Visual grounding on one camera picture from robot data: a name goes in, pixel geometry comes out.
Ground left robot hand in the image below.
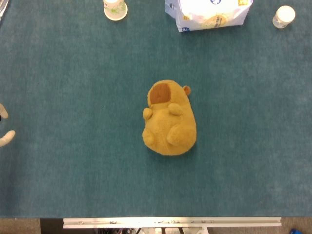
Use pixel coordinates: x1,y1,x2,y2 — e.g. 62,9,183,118
0,103,16,148

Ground brown plush toy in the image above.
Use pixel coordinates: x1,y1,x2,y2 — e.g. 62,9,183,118
142,79,197,156

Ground blue felt table cloth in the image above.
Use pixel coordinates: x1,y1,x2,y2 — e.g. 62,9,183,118
0,0,312,218

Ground white paper cup green print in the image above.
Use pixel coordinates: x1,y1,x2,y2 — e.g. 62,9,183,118
103,0,128,21

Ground white snack bag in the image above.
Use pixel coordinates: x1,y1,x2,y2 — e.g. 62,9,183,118
164,0,254,33

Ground small white jar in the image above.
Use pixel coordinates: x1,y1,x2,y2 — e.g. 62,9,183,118
272,5,296,29

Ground aluminium profile rail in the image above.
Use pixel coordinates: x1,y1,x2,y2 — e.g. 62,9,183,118
62,216,282,229

